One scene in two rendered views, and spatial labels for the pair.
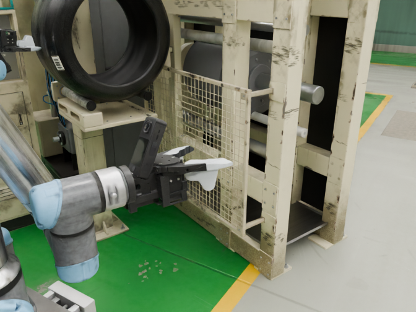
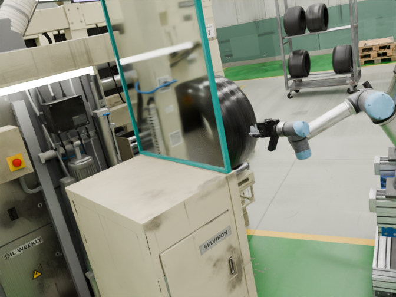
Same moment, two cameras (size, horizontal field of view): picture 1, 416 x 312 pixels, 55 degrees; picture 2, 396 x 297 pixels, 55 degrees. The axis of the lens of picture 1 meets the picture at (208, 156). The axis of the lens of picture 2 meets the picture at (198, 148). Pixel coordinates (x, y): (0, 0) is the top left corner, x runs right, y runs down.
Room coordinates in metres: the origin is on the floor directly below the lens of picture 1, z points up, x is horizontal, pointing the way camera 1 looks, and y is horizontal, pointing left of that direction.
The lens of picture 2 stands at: (2.02, 2.66, 1.77)
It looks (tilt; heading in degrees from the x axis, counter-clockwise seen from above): 18 degrees down; 268
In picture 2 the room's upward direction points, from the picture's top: 12 degrees counter-clockwise
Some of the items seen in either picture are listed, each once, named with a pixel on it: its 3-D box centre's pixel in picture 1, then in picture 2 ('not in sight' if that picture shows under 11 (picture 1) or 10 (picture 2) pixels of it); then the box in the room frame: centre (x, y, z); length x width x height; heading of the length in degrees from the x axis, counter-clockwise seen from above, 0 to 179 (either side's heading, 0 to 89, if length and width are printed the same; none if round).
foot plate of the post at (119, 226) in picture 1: (99, 225); not in sight; (2.10, 0.67, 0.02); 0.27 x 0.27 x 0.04; 37
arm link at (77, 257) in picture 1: (73, 243); not in sight; (0.61, 0.25, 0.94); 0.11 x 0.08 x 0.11; 33
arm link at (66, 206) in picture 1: (67, 201); not in sight; (0.60, 0.24, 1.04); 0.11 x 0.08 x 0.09; 123
